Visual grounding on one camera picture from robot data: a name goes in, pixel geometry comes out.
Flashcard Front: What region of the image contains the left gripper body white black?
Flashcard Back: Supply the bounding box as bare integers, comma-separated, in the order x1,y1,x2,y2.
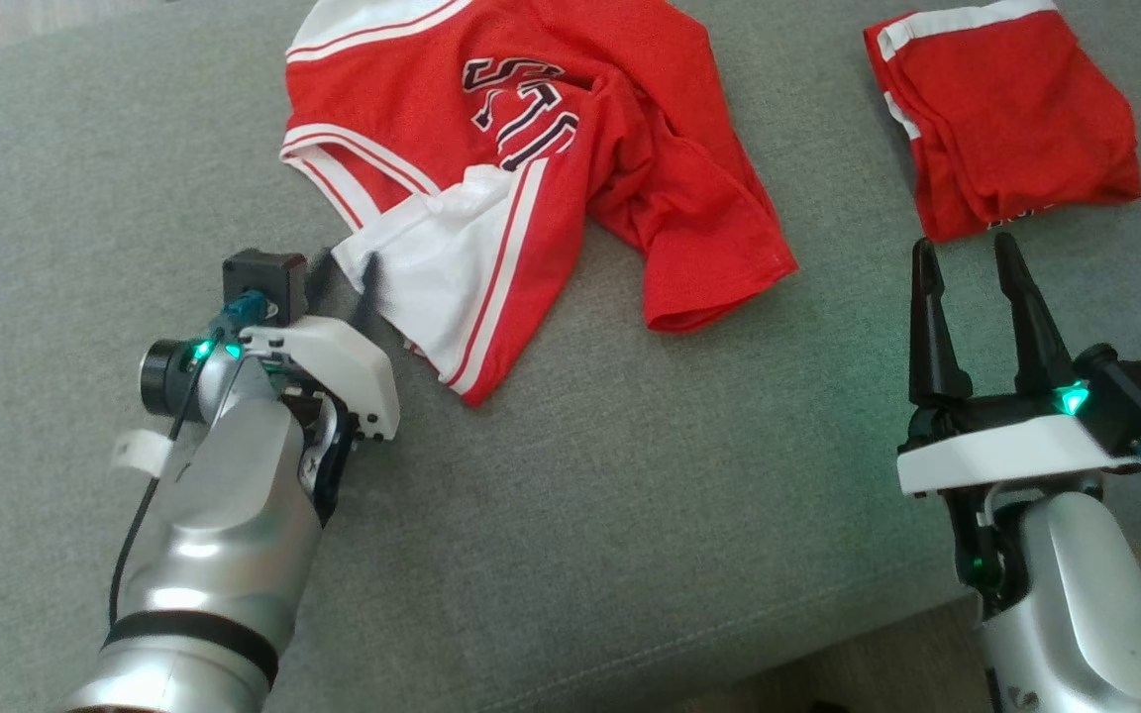
238,316,402,527

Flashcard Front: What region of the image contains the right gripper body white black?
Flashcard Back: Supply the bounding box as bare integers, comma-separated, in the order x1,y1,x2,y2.
894,380,1141,618

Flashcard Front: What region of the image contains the grey sofa seat cushion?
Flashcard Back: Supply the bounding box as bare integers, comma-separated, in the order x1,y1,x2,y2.
0,0,1141,713

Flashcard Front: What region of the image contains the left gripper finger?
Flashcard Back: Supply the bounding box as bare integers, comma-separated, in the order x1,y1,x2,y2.
304,245,343,321
350,253,386,339

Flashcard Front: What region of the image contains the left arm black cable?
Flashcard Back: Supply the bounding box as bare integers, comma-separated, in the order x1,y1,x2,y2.
107,342,220,635

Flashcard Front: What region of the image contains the red shorts white stripe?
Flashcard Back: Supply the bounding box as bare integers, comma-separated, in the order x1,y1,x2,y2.
864,0,1141,244

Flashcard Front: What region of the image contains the red white lettered jersey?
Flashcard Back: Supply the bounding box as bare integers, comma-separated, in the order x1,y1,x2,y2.
279,0,799,407

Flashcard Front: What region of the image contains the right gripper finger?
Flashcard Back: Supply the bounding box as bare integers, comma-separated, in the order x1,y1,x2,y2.
907,237,974,408
992,232,1078,396

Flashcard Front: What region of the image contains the white cable tag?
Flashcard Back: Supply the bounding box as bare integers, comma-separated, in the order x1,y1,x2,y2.
112,430,175,478

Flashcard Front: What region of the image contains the left teal cable connector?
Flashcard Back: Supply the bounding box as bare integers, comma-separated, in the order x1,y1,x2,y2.
206,290,266,343

